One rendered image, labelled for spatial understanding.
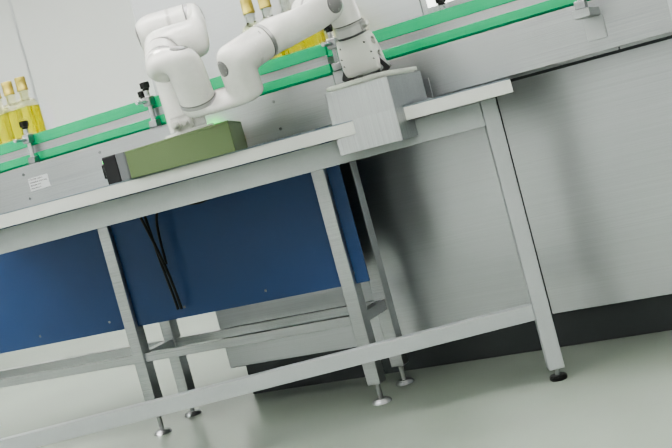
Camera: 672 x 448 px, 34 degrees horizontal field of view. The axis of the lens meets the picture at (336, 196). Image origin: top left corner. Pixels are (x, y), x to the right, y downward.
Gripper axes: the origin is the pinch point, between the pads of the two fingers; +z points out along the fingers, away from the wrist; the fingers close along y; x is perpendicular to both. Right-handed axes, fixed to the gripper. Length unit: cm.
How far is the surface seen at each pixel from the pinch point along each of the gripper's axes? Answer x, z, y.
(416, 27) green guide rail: -21.4, -8.3, -7.7
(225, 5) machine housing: -45, -27, 57
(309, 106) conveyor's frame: -6.6, 0.6, 22.2
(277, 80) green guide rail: -10.5, -7.7, 30.4
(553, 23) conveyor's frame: -18.2, 0.0, -43.0
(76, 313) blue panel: 4, 40, 119
